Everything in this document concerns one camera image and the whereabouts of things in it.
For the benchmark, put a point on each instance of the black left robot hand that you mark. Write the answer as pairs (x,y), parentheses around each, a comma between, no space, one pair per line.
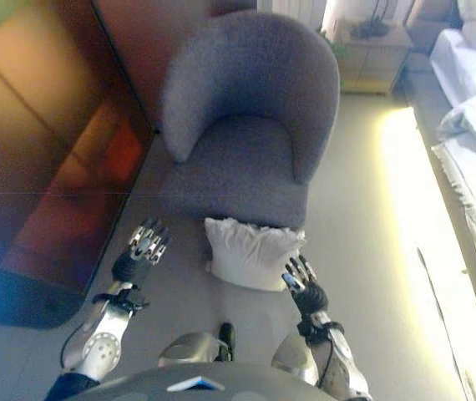
(135,265)

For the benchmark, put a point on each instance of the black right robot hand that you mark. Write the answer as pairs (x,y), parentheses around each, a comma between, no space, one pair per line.
(311,298)

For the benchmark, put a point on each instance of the white fringed cushion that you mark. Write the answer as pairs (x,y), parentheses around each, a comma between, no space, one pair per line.
(250,255)

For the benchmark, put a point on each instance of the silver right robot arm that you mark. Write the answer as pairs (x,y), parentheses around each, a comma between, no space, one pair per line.
(342,363)

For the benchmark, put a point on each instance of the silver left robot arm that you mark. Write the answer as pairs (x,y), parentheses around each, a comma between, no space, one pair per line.
(100,346)

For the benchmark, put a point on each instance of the silver right robot leg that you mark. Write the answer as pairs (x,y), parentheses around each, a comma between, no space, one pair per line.
(292,359)

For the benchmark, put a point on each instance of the silver robot leg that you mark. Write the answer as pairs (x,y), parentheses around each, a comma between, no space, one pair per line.
(188,348)
(292,359)

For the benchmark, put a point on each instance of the silver left robot leg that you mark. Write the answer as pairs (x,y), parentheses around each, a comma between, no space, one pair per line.
(188,348)

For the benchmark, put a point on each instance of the grey robot torso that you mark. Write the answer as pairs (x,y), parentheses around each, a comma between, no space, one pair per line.
(179,386)

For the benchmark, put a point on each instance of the grey fabric armchair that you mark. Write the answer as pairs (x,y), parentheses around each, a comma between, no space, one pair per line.
(242,167)

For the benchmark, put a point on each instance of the glossy brown wooden wardrobe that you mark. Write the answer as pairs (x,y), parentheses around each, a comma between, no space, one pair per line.
(46,146)

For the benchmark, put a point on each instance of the light wooden nightstand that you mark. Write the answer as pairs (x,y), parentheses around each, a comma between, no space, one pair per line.
(371,62)

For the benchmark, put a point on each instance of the green potted plant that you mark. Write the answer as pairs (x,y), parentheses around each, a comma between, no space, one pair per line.
(334,44)

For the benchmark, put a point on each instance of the white bed mattress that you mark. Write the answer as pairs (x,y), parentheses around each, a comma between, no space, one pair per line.
(459,67)

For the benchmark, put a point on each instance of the white slatted wall panel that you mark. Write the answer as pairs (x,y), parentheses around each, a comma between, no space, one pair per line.
(292,10)

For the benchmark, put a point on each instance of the beige upholstered bed frame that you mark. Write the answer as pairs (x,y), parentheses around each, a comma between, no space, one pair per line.
(423,25)

